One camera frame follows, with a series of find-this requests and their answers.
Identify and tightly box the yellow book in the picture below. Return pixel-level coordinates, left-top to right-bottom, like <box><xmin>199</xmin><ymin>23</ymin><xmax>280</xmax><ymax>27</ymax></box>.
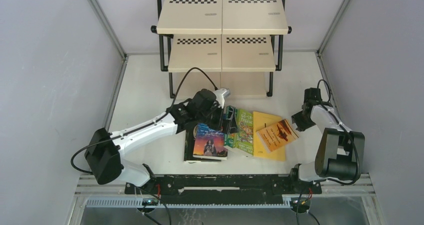
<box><xmin>252</xmin><ymin>111</ymin><xmax>286</xmax><ymax>162</ymax></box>

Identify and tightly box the black mounting base rail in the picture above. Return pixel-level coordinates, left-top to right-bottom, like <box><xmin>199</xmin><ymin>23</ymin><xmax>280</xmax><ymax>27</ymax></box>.
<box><xmin>124</xmin><ymin>171</ymin><xmax>322</xmax><ymax>206</ymax></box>

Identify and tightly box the orange paperback book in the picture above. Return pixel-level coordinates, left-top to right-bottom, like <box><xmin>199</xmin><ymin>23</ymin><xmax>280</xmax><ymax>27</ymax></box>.
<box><xmin>256</xmin><ymin>119</ymin><xmax>299</xmax><ymax>153</ymax></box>

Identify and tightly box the cream three-tier shelf rack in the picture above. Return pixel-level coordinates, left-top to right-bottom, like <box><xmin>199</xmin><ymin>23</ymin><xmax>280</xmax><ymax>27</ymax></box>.
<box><xmin>151</xmin><ymin>0</ymin><xmax>292</xmax><ymax>98</ymax></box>

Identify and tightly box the dark black-green book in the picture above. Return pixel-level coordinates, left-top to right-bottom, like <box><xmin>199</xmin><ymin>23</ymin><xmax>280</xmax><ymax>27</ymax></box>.
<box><xmin>183</xmin><ymin>125</ymin><xmax>221</xmax><ymax>164</ymax></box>

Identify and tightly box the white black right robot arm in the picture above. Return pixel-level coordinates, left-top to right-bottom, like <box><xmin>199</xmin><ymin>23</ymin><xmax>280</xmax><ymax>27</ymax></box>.
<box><xmin>289</xmin><ymin>87</ymin><xmax>365</xmax><ymax>193</ymax></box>

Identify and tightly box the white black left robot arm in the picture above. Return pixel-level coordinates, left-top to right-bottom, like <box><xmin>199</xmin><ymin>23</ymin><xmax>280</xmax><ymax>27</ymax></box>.
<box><xmin>84</xmin><ymin>88</ymin><xmax>231</xmax><ymax>194</ymax></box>

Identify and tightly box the Jane Eyre blue book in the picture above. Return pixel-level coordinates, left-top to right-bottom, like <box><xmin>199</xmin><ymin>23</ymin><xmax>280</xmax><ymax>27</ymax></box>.
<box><xmin>192</xmin><ymin>123</ymin><xmax>228</xmax><ymax>161</ymax></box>

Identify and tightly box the light green treehouse book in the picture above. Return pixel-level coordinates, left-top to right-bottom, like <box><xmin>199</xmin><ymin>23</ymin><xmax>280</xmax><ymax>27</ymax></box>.
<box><xmin>233</xmin><ymin>108</ymin><xmax>254</xmax><ymax>157</ymax></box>

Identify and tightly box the dark green treehouse book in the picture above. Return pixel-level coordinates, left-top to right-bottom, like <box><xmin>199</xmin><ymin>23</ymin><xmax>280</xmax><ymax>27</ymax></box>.
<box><xmin>224</xmin><ymin>107</ymin><xmax>239</xmax><ymax>150</ymax></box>

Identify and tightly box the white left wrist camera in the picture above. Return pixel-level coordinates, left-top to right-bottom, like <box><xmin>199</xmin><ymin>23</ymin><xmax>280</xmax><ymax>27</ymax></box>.
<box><xmin>213</xmin><ymin>88</ymin><xmax>231</xmax><ymax>109</ymax></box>

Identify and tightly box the black left camera cable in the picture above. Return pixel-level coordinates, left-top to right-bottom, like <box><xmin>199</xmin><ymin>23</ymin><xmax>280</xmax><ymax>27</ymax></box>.
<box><xmin>70</xmin><ymin>67</ymin><xmax>220</xmax><ymax>176</ymax></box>

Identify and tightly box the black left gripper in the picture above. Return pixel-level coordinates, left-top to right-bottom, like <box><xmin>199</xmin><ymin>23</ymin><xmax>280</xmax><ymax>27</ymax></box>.
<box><xmin>196</xmin><ymin>102</ymin><xmax>239</xmax><ymax>135</ymax></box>

